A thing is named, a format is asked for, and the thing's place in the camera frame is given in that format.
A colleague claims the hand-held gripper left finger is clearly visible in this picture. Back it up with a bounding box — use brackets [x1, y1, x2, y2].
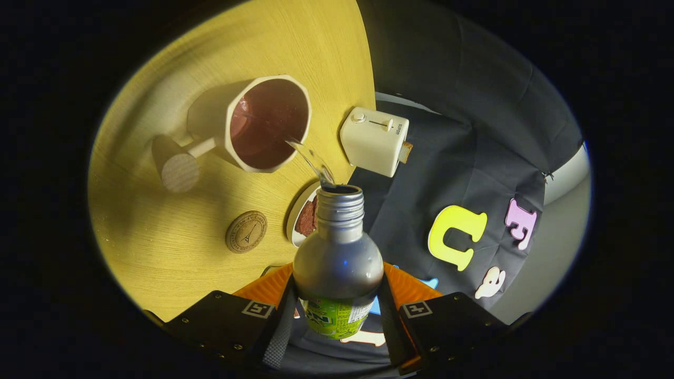
[163, 263, 299, 370]

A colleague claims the white plate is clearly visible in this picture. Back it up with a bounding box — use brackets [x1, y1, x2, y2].
[286, 181, 323, 248]

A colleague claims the silver bottle with green label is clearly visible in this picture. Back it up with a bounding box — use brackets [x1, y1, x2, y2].
[292, 184, 385, 340]

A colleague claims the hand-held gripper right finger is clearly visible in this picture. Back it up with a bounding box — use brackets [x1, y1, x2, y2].
[378, 262, 510, 376]

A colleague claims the brown meat slice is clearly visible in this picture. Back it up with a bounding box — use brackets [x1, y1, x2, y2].
[295, 196, 318, 236]

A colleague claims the white toaster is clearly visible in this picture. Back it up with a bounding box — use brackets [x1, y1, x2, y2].
[340, 107, 410, 178]

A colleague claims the cream cup with maroon inside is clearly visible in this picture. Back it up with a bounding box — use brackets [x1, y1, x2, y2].
[152, 75, 312, 193]

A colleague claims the clear juice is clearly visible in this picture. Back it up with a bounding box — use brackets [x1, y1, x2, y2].
[287, 138, 336, 186]

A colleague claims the round cork coaster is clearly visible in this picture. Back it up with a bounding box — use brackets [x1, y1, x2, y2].
[225, 211, 267, 254]

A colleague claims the black backdrop cloth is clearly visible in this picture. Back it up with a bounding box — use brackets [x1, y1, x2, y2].
[279, 0, 585, 375]

